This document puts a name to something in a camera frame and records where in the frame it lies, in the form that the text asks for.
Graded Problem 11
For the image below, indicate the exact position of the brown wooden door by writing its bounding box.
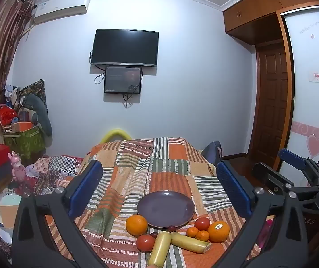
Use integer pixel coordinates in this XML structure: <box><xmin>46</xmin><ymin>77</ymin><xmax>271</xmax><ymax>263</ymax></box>
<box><xmin>256</xmin><ymin>43</ymin><xmax>288</xmax><ymax>157</ymax></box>

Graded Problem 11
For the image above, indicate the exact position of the checkered quilt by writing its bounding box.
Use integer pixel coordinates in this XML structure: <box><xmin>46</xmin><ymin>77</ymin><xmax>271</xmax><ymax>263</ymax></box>
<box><xmin>23</xmin><ymin>155</ymin><xmax>85</xmax><ymax>196</ymax></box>

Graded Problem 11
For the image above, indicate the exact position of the black wall television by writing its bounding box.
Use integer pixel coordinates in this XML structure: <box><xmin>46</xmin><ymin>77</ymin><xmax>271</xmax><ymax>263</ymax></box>
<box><xmin>91</xmin><ymin>29</ymin><xmax>159</xmax><ymax>68</ymax></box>

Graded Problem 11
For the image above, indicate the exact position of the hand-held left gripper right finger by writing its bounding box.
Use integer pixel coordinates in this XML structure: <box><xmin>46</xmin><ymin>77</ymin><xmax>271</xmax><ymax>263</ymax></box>
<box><xmin>216</xmin><ymin>160</ymin><xmax>309</xmax><ymax>268</ymax></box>

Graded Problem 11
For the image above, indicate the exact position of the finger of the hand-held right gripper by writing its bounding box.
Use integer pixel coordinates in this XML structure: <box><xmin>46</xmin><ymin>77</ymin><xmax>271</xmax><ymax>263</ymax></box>
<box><xmin>278</xmin><ymin>149</ymin><xmax>319</xmax><ymax>187</ymax></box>
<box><xmin>253</xmin><ymin>162</ymin><xmax>319</xmax><ymax>201</ymax></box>

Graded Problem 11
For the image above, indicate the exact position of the orange book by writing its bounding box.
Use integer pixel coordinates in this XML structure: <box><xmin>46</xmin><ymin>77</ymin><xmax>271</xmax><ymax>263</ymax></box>
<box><xmin>0</xmin><ymin>202</ymin><xmax>19</xmax><ymax>228</ymax></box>

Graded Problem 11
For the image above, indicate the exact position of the yellow sugarcane piece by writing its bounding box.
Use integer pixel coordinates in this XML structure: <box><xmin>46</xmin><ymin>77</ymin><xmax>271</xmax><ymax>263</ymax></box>
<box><xmin>148</xmin><ymin>231</ymin><xmax>172</xmax><ymax>267</ymax></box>
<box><xmin>171</xmin><ymin>232</ymin><xmax>212</xmax><ymax>254</ymax></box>

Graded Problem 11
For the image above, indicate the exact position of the red plastic bag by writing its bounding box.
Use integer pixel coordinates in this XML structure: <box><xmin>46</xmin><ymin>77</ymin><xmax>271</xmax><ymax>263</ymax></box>
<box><xmin>0</xmin><ymin>105</ymin><xmax>18</xmax><ymax>126</ymax></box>

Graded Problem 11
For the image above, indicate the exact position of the striped patchwork blanket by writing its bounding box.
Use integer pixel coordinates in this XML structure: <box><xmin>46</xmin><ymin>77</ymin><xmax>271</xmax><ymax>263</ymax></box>
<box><xmin>44</xmin><ymin>137</ymin><xmax>260</xmax><ymax>268</ymax></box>

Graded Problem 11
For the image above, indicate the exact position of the yellow foam ring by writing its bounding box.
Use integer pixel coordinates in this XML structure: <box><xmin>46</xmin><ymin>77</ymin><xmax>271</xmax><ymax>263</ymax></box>
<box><xmin>100</xmin><ymin>128</ymin><xmax>132</xmax><ymax>143</ymax></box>

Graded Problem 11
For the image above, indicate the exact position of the large orange with sticker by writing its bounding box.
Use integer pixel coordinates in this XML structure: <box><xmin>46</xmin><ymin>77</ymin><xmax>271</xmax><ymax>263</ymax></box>
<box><xmin>207</xmin><ymin>220</ymin><xmax>230</xmax><ymax>243</ymax></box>

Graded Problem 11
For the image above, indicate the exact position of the grey plush pillow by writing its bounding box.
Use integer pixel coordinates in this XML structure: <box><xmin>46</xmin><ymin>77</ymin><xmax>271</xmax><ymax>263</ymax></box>
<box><xmin>20</xmin><ymin>93</ymin><xmax>52</xmax><ymax>137</ymax></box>

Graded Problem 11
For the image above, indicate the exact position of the white air conditioner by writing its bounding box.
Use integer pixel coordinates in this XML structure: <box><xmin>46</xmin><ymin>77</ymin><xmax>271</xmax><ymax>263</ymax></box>
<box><xmin>33</xmin><ymin>0</ymin><xmax>91</xmax><ymax>24</ymax></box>

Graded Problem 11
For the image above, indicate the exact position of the purple plate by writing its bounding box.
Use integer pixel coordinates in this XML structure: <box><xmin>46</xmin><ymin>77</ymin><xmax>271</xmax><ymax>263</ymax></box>
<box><xmin>137</xmin><ymin>190</ymin><xmax>196</xmax><ymax>229</ymax></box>

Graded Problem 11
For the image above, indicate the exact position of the black monitor cable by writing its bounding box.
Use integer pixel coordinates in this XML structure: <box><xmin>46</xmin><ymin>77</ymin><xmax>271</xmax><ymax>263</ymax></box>
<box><xmin>123</xmin><ymin>85</ymin><xmax>138</xmax><ymax>110</ymax></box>

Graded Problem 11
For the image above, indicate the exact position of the dark floral cushion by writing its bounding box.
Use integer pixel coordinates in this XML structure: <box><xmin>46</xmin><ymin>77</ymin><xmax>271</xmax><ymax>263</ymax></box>
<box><xmin>19</xmin><ymin>80</ymin><xmax>48</xmax><ymax>109</ymax></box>

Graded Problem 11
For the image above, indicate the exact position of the small wall monitor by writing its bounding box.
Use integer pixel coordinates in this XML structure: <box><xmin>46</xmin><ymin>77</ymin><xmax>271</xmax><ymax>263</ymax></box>
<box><xmin>104</xmin><ymin>66</ymin><xmax>143</xmax><ymax>95</ymax></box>

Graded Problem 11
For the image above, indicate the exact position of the wooden overhead cabinet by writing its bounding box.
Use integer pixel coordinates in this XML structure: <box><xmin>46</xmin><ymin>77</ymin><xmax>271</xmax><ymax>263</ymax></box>
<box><xmin>222</xmin><ymin>0</ymin><xmax>319</xmax><ymax>45</ymax></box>

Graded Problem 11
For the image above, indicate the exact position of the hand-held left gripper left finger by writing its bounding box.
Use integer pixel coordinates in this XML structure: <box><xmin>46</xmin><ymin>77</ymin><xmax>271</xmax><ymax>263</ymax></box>
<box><xmin>11</xmin><ymin>159</ymin><xmax>110</xmax><ymax>268</ymax></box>

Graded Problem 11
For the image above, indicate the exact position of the white wardrobe door with hearts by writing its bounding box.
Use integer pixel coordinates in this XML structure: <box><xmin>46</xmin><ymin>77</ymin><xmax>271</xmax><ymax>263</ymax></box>
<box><xmin>284</xmin><ymin>4</ymin><xmax>319</xmax><ymax>171</ymax></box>

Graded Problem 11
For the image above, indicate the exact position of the pale green plate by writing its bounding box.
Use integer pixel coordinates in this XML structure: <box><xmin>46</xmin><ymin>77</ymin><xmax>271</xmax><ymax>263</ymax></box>
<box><xmin>0</xmin><ymin>194</ymin><xmax>23</xmax><ymax>210</ymax></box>

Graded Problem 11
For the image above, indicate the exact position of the pink toy rabbit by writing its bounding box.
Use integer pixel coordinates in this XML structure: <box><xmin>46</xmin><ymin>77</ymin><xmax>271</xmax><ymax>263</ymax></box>
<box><xmin>8</xmin><ymin>151</ymin><xmax>26</xmax><ymax>183</ymax></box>

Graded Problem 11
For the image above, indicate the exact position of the red tomato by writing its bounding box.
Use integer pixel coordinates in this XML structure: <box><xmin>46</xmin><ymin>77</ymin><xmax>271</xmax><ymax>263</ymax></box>
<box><xmin>136</xmin><ymin>234</ymin><xmax>156</xmax><ymax>252</ymax></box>
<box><xmin>194</xmin><ymin>217</ymin><xmax>211</xmax><ymax>232</ymax></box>

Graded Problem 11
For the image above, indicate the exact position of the plain large orange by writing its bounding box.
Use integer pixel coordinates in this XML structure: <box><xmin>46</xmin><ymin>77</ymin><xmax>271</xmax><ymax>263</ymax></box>
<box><xmin>125</xmin><ymin>215</ymin><xmax>148</xmax><ymax>237</ymax></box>

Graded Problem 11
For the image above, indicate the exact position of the dark blue bag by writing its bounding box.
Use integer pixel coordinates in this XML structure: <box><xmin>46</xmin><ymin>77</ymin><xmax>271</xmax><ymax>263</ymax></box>
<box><xmin>201</xmin><ymin>141</ymin><xmax>223</xmax><ymax>165</ymax></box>

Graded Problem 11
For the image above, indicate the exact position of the green patterned storage box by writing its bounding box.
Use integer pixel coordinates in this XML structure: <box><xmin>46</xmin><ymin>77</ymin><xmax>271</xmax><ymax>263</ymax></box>
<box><xmin>3</xmin><ymin>123</ymin><xmax>46</xmax><ymax>159</ymax></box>

